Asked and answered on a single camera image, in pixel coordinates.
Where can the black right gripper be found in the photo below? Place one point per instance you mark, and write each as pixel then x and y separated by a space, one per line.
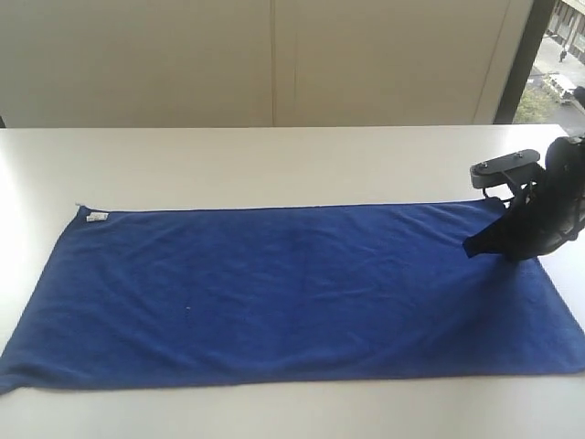
pixel 547 215

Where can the blue microfibre towel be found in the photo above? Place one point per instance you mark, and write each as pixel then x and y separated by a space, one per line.
pixel 184 298

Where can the dark window frame post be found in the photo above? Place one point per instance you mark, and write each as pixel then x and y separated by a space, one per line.
pixel 529 43

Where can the white label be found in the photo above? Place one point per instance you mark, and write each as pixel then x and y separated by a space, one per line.
pixel 97 216

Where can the white van outside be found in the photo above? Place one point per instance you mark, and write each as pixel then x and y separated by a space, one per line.
pixel 560 88

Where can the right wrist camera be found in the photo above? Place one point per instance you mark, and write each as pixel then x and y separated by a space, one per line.
pixel 516 171

